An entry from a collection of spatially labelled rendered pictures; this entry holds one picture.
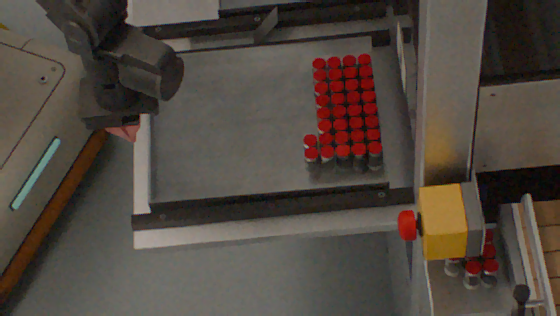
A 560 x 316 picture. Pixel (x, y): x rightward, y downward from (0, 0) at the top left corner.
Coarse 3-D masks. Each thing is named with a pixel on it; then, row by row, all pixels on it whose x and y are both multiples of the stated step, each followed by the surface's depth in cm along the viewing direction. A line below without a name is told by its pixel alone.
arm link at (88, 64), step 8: (80, 56) 150; (104, 56) 148; (88, 64) 150; (96, 64) 149; (104, 64) 149; (112, 64) 150; (120, 64) 148; (88, 72) 152; (96, 72) 151; (104, 72) 151; (112, 72) 151; (96, 80) 152; (104, 80) 152; (112, 80) 152
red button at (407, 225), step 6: (408, 210) 158; (402, 216) 157; (408, 216) 157; (414, 216) 157; (402, 222) 157; (408, 222) 157; (414, 222) 157; (402, 228) 157; (408, 228) 157; (414, 228) 157; (402, 234) 157; (408, 234) 157; (414, 234) 157; (408, 240) 158
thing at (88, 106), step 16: (80, 80) 161; (80, 96) 159; (96, 96) 156; (112, 96) 155; (128, 96) 156; (144, 96) 158; (80, 112) 158; (96, 112) 157; (112, 112) 157; (128, 112) 157; (144, 112) 157
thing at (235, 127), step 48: (288, 48) 187; (336, 48) 187; (192, 96) 186; (240, 96) 186; (288, 96) 185; (192, 144) 182; (240, 144) 181; (288, 144) 180; (192, 192) 177; (240, 192) 177; (288, 192) 173; (336, 192) 173
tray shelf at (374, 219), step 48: (144, 0) 198; (192, 0) 197; (384, 48) 189; (384, 96) 184; (144, 144) 183; (384, 144) 179; (144, 192) 178; (144, 240) 174; (192, 240) 173; (240, 240) 173
